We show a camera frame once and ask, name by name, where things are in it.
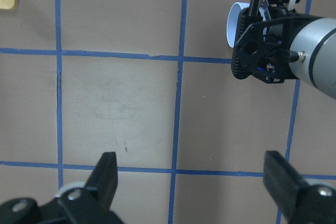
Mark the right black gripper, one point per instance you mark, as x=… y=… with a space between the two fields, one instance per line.
x=262 y=48

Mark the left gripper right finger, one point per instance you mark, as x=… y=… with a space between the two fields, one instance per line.
x=300 y=200

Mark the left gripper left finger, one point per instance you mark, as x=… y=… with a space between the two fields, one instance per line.
x=87 y=202

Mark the light blue plastic cup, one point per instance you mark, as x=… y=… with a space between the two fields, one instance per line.
x=232 y=21

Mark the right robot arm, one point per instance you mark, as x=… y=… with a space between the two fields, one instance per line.
x=315 y=45

